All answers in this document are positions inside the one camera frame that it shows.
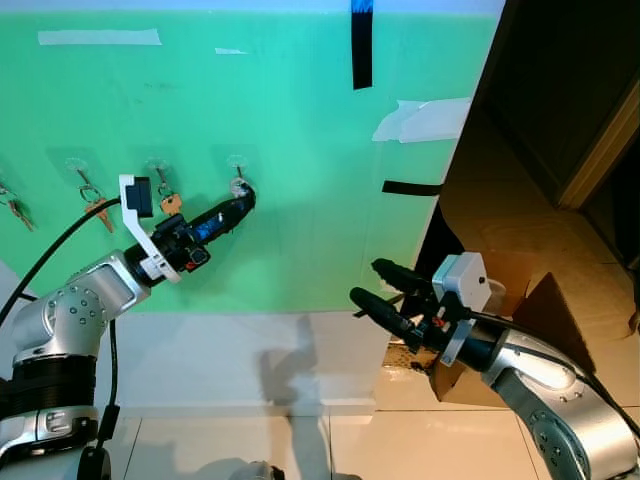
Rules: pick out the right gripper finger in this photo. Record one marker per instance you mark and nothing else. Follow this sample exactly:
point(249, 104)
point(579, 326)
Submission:
point(405, 277)
point(385, 312)

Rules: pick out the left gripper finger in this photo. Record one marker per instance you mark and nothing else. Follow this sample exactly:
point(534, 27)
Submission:
point(232, 220)
point(226, 208)

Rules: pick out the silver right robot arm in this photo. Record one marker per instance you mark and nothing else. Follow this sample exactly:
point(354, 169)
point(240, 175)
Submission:
point(560, 400)

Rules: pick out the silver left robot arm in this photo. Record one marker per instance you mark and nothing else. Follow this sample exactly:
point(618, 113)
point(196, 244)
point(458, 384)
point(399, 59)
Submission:
point(70, 310)

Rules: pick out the short black tape strip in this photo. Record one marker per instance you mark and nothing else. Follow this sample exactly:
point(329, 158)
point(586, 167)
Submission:
point(410, 188)

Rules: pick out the open brown cardboard box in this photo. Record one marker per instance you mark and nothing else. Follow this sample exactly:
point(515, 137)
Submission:
point(560, 320)

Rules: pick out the tiny white tape piece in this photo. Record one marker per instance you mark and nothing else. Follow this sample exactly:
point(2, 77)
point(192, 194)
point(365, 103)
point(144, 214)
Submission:
point(231, 50)

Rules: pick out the wide white tape patch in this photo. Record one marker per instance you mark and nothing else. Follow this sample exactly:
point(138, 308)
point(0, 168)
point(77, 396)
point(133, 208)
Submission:
point(425, 120)

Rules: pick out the dark silver key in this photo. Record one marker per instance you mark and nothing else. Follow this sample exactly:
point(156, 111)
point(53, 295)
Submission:
point(20, 215)

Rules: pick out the long black tape strip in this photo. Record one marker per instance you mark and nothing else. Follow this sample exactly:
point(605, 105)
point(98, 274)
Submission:
point(362, 45)

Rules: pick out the long white tape strip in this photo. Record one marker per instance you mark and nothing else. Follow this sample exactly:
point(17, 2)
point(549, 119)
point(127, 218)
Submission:
point(100, 37)

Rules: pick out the dark wooden door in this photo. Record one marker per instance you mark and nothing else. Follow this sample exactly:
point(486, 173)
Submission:
point(570, 80)

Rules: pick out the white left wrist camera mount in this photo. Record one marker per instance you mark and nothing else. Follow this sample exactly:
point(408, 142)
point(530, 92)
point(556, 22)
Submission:
point(150, 250)

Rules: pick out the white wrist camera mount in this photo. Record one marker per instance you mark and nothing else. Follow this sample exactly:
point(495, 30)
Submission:
point(465, 275)
point(150, 250)

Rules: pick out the clear adhesive wall hook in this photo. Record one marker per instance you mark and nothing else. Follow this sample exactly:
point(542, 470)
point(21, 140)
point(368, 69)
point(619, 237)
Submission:
point(157, 170)
point(237, 165)
point(80, 172)

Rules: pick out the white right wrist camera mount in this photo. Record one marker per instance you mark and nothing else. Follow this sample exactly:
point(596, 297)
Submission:
point(465, 275)

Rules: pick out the green wall sheet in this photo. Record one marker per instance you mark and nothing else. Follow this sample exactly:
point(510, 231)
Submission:
point(300, 120)

